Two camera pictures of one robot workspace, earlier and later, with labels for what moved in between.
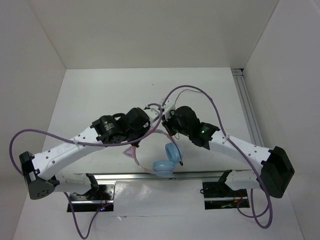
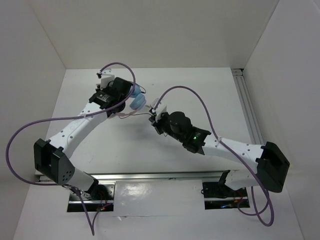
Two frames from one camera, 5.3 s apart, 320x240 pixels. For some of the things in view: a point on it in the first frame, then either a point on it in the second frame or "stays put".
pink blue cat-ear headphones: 163,168 → 138,102
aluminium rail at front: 168,176 stays put
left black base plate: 101,199 stays put
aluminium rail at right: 240,79 stays put
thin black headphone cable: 172,139 → 141,113
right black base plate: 219,195 stays put
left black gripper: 145,129 → 104,89
